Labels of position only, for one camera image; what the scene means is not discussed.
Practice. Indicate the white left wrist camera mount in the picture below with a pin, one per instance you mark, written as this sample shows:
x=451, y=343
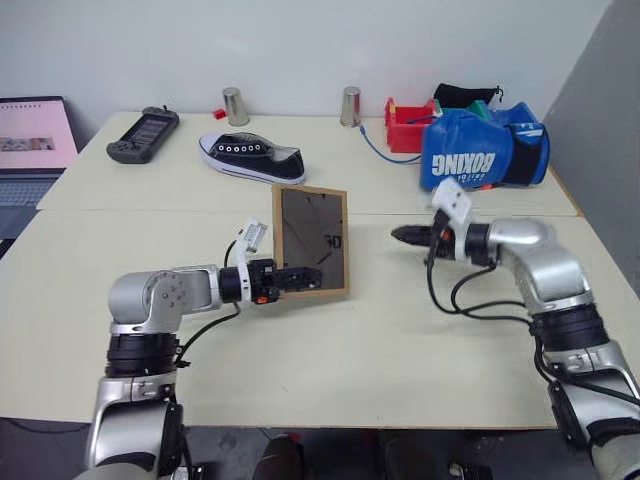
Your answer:
x=252, y=234

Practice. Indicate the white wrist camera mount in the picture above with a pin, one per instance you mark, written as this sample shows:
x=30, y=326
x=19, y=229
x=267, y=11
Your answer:
x=252, y=234
x=454, y=200

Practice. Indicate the green plastic bin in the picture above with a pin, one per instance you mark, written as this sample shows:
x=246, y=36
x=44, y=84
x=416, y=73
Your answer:
x=477, y=109

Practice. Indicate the red plastic bin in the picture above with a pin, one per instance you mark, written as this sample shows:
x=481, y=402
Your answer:
x=405, y=132

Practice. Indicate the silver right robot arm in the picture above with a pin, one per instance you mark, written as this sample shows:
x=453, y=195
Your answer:
x=545, y=265

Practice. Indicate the dark rounded shape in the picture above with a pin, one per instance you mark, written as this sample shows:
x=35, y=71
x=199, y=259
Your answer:
x=280, y=457

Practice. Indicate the small red block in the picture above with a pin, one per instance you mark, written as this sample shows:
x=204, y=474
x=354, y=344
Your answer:
x=218, y=113

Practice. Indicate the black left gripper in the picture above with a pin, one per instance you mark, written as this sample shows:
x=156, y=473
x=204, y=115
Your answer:
x=261, y=280

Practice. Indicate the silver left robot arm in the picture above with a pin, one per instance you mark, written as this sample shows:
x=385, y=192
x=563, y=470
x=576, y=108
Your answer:
x=165, y=295

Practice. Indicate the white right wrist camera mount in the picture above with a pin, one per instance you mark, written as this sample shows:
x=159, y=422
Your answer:
x=454, y=200

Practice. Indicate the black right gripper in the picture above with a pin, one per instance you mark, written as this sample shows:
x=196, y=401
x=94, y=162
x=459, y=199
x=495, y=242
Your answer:
x=442, y=247

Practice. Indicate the black and white sneaker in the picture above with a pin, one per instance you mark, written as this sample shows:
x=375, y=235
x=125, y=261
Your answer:
x=260, y=160

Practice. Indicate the wooden picture frame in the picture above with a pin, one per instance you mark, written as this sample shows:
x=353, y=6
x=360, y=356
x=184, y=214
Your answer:
x=320, y=227

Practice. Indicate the silver metal cup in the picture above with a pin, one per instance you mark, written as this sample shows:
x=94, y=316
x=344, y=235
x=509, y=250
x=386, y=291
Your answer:
x=351, y=106
x=235, y=105

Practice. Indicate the open laptop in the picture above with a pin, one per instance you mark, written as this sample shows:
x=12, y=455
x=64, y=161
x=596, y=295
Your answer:
x=30, y=145

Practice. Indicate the black cloth pouch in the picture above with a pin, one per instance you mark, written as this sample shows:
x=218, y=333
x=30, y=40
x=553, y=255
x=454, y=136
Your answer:
x=465, y=95

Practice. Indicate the blue boxing glove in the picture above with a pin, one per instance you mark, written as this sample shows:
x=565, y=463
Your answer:
x=475, y=150

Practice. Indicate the black handheld game controller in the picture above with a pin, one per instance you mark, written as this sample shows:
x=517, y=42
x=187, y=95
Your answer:
x=142, y=135

